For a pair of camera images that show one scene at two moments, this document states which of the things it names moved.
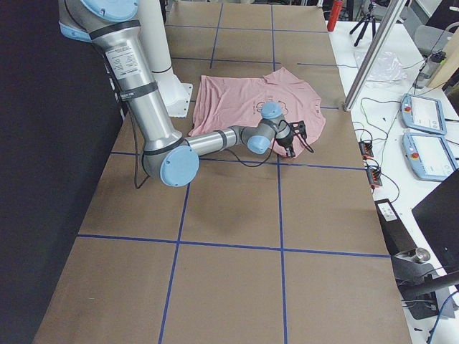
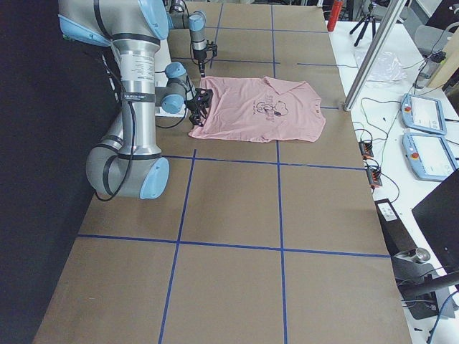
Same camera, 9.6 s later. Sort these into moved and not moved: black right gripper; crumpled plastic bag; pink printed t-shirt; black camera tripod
Moved: black right gripper
Not moved: pink printed t-shirt; black camera tripod; crumpled plastic bag
